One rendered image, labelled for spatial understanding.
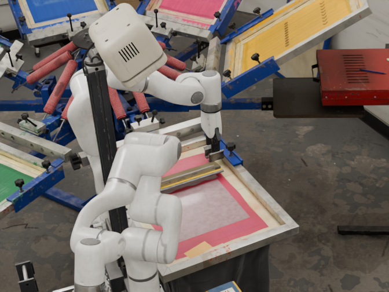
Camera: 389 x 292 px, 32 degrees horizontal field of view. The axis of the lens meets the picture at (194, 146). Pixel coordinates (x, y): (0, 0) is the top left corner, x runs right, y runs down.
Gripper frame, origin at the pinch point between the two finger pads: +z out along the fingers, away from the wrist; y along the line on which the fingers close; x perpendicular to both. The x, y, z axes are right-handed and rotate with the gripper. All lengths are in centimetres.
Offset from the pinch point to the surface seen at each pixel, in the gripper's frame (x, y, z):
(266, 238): 15.3, 13.4, 40.1
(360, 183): 140, -115, 138
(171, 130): 3, -68, 34
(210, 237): -3.3, 0.7, 43.1
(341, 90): 87, -59, 28
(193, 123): 14, -70, 34
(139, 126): -11, -73, 31
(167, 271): -25.8, 16.1, 39.7
